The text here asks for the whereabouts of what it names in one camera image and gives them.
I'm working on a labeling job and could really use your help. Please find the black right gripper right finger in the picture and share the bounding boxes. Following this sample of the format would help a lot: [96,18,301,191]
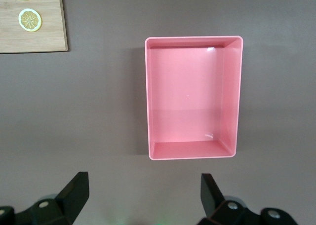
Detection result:
[200,173,297,225]

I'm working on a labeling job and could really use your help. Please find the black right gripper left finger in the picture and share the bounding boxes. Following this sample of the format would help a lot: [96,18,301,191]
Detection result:
[0,171,89,225]

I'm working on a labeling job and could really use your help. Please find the pink plastic bin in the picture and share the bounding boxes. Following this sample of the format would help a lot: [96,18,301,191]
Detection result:
[144,35,244,161]

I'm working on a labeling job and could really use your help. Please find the wooden cutting board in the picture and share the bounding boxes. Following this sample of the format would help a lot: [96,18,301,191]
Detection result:
[0,0,69,54]

